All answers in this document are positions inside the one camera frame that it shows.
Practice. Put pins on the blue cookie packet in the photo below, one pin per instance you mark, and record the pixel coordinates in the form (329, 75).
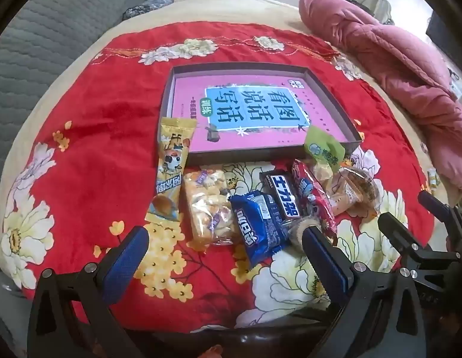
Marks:
(257, 227)

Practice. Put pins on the yellow snack packet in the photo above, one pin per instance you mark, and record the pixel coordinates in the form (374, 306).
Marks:
(171, 164)

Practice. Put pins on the shallow box with pink base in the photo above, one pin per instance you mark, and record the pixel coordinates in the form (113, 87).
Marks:
(190, 93)

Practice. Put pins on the pink quilt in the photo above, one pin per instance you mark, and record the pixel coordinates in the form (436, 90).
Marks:
(384, 44)

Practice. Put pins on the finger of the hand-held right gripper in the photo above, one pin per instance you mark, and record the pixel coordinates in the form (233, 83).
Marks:
(399, 231)
(436, 201)

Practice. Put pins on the clear brown pastry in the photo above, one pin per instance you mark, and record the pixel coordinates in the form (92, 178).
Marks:
(359, 190)

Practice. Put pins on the green milk candy packet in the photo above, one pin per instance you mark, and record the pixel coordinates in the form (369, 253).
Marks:
(322, 149)

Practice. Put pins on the red snack packet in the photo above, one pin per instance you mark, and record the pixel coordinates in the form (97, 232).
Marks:
(309, 190)

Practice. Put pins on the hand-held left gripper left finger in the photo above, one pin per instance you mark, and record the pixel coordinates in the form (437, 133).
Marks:
(128, 257)

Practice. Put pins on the blue patterned cloth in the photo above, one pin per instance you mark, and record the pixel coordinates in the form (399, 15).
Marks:
(149, 7)

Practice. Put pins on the puffed rice cracker packet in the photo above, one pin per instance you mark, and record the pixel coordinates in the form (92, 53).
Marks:
(205, 205)

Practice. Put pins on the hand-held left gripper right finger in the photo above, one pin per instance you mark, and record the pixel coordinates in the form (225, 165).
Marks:
(328, 264)

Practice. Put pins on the red floral cloth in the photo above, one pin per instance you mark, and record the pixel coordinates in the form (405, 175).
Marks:
(104, 138)

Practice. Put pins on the brown chocolate bar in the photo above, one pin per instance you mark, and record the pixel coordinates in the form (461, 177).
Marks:
(283, 197)

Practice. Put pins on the black television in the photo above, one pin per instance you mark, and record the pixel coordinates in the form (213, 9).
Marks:
(451, 33)

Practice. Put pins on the round biscuit packet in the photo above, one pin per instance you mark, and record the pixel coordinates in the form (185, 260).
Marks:
(296, 233)

